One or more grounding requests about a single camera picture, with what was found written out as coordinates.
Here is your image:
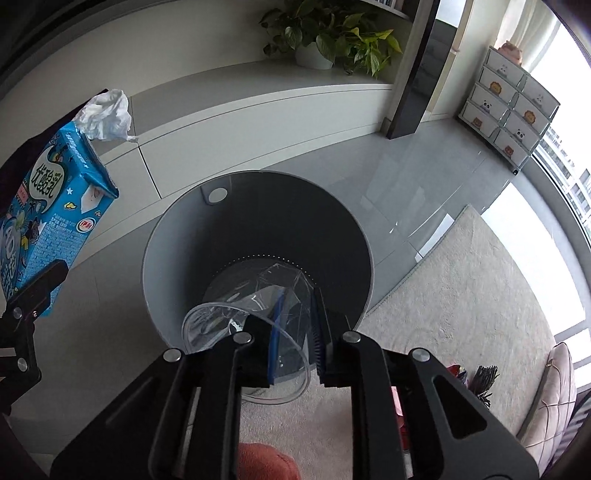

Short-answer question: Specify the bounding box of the blue milk drink carton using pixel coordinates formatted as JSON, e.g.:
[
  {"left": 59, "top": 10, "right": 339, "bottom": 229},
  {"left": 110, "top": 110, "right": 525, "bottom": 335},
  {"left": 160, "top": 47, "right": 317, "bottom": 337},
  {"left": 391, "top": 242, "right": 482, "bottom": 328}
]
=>
[{"left": 1, "top": 122, "right": 119, "bottom": 300}]

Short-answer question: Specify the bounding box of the clear plastic cup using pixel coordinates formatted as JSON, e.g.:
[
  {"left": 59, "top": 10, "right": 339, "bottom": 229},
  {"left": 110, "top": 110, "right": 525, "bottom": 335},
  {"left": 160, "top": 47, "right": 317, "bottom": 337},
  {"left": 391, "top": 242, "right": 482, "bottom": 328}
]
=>
[{"left": 181, "top": 258, "right": 315, "bottom": 405}]

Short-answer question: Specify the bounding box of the grey round trash bin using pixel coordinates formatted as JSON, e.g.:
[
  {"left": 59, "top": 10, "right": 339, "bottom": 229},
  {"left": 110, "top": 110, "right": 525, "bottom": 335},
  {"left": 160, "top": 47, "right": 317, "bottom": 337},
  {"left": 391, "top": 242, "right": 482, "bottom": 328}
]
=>
[{"left": 141, "top": 171, "right": 373, "bottom": 347}]

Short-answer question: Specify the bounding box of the pink crumpled paper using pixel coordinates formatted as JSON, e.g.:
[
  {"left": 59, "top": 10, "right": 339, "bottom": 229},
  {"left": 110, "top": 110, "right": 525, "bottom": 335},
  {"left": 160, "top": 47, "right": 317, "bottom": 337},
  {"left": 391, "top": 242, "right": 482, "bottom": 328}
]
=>
[{"left": 392, "top": 386, "right": 409, "bottom": 451}]

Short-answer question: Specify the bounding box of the black spiky pom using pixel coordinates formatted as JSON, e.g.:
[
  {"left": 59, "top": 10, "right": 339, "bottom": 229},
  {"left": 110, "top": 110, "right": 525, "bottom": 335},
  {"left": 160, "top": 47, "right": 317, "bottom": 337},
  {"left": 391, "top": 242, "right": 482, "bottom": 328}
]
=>
[{"left": 469, "top": 365, "right": 499, "bottom": 408}]

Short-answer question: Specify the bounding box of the pink quilted cushion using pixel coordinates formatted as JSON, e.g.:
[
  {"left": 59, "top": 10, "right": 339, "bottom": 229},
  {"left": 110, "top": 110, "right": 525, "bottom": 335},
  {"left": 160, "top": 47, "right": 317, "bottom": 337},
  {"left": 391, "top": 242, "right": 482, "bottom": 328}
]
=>
[{"left": 517, "top": 342, "right": 577, "bottom": 475}]

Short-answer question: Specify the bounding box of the beige carpet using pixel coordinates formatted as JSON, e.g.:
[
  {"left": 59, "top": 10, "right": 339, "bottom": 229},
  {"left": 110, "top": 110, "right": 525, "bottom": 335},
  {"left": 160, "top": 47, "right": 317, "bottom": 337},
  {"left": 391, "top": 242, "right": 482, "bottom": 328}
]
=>
[{"left": 240, "top": 207, "right": 555, "bottom": 479}]

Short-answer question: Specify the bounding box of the white crumpled tissue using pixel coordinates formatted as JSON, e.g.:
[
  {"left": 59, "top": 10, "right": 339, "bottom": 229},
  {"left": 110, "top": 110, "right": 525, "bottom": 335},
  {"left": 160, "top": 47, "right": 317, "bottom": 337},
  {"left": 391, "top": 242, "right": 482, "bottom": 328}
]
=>
[{"left": 73, "top": 89, "right": 136, "bottom": 141}]

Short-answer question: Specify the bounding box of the white low cabinet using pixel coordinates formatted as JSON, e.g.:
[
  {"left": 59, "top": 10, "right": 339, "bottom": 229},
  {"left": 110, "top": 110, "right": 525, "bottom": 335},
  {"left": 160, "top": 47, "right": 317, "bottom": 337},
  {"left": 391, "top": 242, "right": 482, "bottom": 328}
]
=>
[{"left": 1, "top": 1, "right": 392, "bottom": 258}]

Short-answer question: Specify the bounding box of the white drawer cabinet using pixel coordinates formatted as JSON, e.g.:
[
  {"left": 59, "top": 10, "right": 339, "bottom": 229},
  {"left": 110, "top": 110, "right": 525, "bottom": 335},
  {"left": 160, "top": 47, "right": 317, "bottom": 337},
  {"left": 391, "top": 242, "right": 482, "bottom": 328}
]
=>
[{"left": 459, "top": 47, "right": 560, "bottom": 174}]

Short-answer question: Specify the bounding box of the pink toy on cabinet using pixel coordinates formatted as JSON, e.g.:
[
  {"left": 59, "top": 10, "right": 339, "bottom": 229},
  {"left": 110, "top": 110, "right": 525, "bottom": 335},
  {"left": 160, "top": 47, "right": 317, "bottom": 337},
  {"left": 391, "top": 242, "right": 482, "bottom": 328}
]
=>
[{"left": 497, "top": 41, "right": 523, "bottom": 66}]

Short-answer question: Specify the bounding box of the black tall panel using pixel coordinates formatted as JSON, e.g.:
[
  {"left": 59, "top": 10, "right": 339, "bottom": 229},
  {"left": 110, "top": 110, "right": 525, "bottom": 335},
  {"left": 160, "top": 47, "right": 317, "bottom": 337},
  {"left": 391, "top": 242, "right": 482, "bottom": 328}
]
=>
[{"left": 383, "top": 1, "right": 466, "bottom": 140}]

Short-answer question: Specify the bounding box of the green potted plant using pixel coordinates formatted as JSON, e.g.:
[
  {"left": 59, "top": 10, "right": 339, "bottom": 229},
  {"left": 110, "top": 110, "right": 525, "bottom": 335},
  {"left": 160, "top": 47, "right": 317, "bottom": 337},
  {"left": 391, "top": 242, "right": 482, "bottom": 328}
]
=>
[{"left": 259, "top": 0, "right": 403, "bottom": 78}]

